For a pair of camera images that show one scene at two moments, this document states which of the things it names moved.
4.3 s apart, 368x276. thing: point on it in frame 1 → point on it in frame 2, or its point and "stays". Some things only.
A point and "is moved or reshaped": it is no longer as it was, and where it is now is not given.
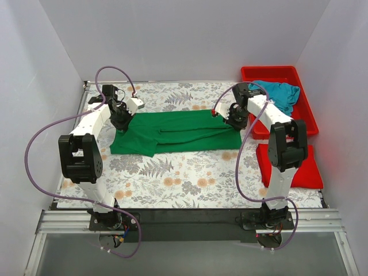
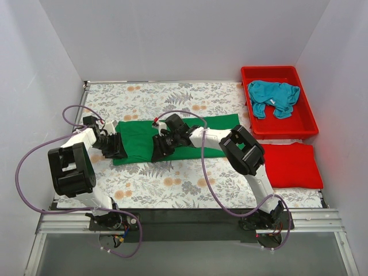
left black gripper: [121, 121] → [115, 144]
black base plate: [194, 225] stays
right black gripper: [236, 119] → [162, 144]
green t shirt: [150, 133] is moved or reshaped
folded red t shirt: [307, 176] stays
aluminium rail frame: [64, 222] stays
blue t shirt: [283, 96] stays
